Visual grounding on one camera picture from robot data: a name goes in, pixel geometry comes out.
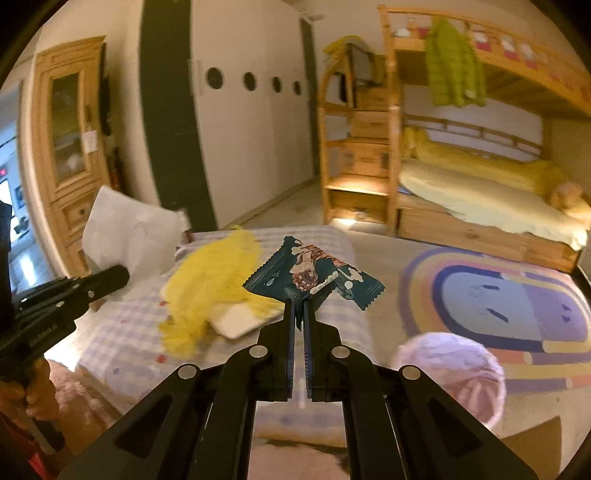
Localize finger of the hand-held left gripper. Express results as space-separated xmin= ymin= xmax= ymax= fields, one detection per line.
xmin=69 ymin=265 xmax=131 ymax=302

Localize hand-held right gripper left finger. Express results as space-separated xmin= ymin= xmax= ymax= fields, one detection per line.
xmin=58 ymin=298 xmax=296 ymax=480

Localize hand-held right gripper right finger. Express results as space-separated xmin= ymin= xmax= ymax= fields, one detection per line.
xmin=304 ymin=299 xmax=539 ymax=480

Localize white foam packing block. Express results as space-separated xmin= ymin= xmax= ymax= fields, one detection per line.
xmin=82 ymin=185 xmax=186 ymax=304

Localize teal snack wrapper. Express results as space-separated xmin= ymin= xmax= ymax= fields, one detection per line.
xmin=243 ymin=235 xmax=387 ymax=311

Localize bin with pink bag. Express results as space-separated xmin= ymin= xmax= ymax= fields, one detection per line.
xmin=390 ymin=331 xmax=508 ymax=433

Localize person's left hand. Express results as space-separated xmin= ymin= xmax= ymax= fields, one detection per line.
xmin=0 ymin=357 xmax=57 ymax=422

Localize white card sheet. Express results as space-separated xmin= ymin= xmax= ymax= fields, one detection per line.
xmin=208 ymin=300 xmax=285 ymax=341

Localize small yellow foam net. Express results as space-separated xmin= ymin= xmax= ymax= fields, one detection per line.
xmin=158 ymin=318 xmax=208 ymax=358

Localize checked cloth low table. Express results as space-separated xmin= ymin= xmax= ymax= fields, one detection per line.
xmin=75 ymin=225 xmax=385 ymax=418

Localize wooden glass-door cabinet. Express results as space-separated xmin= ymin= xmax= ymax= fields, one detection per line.
xmin=17 ymin=36 xmax=122 ymax=278

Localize large yellow foam net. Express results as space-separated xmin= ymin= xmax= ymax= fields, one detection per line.
xmin=159 ymin=226 xmax=284 ymax=333

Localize rainbow oval rug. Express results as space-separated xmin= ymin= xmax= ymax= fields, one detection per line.
xmin=399 ymin=246 xmax=591 ymax=394

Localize wooden stair drawers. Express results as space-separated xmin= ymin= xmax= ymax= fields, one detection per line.
xmin=318 ymin=41 xmax=403 ymax=237

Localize white wardrobe with round holes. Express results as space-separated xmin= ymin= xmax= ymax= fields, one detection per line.
xmin=188 ymin=0 xmax=320 ymax=228

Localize yellow bedding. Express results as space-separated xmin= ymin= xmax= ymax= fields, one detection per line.
xmin=399 ymin=126 xmax=590 ymax=251

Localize grey clothing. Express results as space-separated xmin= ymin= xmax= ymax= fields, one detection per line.
xmin=346 ymin=43 xmax=378 ymax=87

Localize pink plush toy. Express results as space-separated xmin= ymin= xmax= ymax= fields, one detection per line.
xmin=549 ymin=181 xmax=586 ymax=212

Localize yellow cloth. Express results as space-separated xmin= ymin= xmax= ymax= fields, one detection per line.
xmin=323 ymin=35 xmax=366 ymax=54

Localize green puffer jacket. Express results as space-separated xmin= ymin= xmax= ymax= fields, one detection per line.
xmin=424 ymin=18 xmax=488 ymax=110

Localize wooden bunk bed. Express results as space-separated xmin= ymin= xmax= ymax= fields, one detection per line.
xmin=378 ymin=4 xmax=591 ymax=274

